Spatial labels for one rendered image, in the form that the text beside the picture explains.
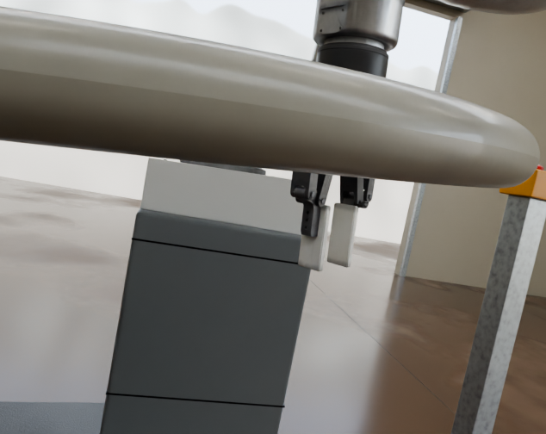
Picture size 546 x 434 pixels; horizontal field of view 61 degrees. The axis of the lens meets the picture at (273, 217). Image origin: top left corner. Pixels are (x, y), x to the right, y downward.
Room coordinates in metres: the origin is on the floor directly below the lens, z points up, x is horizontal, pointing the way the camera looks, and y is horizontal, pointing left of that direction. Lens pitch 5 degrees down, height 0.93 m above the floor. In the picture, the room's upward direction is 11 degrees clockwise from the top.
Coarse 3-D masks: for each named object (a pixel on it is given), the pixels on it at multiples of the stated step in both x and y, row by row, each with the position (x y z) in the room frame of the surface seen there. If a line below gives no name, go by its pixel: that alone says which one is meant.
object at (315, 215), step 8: (304, 192) 0.46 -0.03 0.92; (304, 200) 0.47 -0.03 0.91; (304, 208) 0.48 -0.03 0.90; (312, 208) 0.47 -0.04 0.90; (320, 208) 0.48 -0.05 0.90; (304, 216) 0.48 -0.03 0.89; (312, 216) 0.47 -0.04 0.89; (304, 224) 0.48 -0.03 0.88; (312, 224) 0.47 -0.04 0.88; (304, 232) 0.48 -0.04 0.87; (312, 232) 0.48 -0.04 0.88
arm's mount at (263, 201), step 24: (168, 168) 0.99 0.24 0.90; (192, 168) 1.00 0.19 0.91; (216, 168) 1.02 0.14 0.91; (144, 192) 0.98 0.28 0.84; (168, 192) 1.00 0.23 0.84; (192, 192) 1.01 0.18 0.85; (216, 192) 1.02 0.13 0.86; (240, 192) 1.03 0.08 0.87; (264, 192) 1.04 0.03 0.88; (288, 192) 1.06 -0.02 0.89; (192, 216) 1.01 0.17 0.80; (216, 216) 1.02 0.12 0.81; (240, 216) 1.03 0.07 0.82; (264, 216) 1.05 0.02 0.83; (288, 216) 1.06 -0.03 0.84
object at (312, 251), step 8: (328, 208) 0.48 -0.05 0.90; (320, 216) 0.48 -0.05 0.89; (328, 216) 0.48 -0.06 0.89; (320, 224) 0.48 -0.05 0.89; (328, 224) 0.48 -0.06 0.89; (320, 232) 0.48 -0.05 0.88; (304, 240) 0.49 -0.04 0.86; (312, 240) 0.49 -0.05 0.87; (320, 240) 0.48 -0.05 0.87; (304, 248) 0.49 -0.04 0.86; (312, 248) 0.49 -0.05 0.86; (320, 248) 0.48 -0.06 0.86; (304, 256) 0.49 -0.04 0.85; (312, 256) 0.49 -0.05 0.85; (320, 256) 0.48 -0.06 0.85; (304, 264) 0.49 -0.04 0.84; (312, 264) 0.48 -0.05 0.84; (320, 264) 0.48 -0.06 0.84
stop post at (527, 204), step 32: (512, 192) 1.38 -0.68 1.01; (544, 192) 1.33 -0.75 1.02; (512, 224) 1.38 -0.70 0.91; (512, 256) 1.35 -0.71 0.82; (512, 288) 1.35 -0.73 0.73; (480, 320) 1.41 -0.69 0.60; (512, 320) 1.36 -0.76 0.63; (480, 352) 1.38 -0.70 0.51; (480, 384) 1.35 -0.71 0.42; (480, 416) 1.35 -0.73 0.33
